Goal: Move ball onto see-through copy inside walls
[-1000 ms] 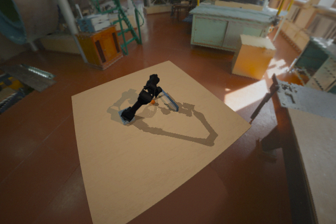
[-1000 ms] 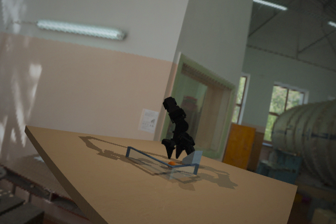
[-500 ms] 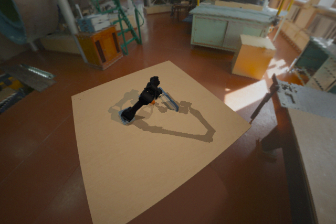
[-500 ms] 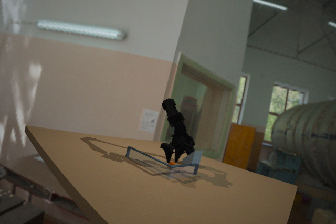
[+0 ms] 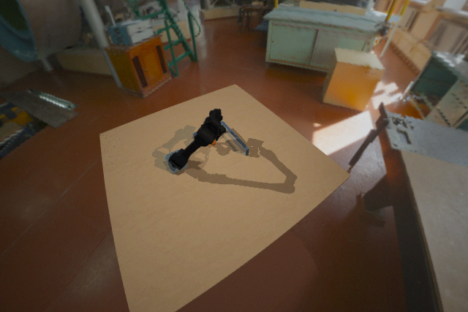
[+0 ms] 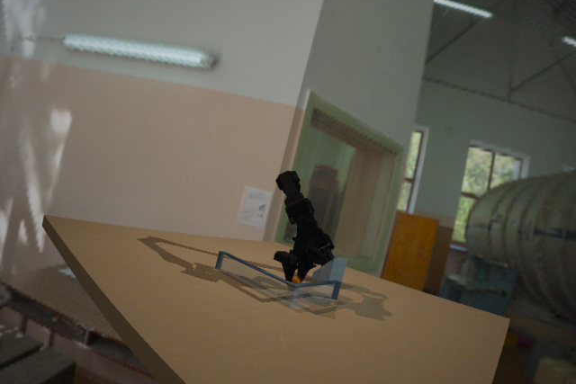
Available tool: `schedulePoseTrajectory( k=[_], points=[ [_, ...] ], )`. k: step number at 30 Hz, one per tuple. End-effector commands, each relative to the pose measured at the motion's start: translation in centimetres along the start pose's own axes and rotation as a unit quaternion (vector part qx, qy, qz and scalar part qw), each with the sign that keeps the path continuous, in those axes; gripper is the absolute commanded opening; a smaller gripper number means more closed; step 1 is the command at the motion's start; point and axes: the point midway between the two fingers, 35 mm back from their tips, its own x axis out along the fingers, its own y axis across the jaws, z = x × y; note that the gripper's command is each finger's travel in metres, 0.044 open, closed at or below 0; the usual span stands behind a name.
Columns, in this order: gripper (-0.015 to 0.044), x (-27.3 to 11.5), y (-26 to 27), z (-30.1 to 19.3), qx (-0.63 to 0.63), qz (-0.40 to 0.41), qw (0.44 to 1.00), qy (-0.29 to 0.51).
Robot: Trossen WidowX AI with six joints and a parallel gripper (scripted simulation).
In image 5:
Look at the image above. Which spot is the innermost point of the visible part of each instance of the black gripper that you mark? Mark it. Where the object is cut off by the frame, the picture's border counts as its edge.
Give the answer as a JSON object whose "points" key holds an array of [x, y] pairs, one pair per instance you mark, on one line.
{"points": [[222, 130]]}

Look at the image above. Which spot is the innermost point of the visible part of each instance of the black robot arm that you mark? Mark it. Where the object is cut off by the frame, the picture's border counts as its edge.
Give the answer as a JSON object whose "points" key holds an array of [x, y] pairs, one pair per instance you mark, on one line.
{"points": [[203, 138]]}

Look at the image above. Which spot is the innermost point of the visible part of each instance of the low clear corner walls with blue edges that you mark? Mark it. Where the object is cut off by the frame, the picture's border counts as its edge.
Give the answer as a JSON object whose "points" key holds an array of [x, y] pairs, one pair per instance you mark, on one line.
{"points": [[236, 142]]}

